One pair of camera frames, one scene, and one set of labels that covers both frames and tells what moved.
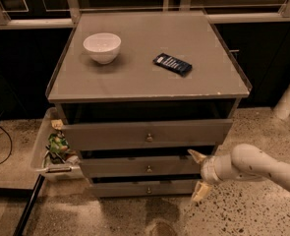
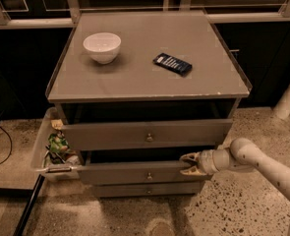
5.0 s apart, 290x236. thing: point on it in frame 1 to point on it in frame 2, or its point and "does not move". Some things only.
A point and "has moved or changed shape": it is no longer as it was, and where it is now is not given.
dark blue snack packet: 173,64 does not move
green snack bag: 58,144 does not move
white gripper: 206,170 to 205,162
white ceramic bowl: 103,47 does not move
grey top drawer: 147,136 does not move
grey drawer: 143,165 has moved or changed shape
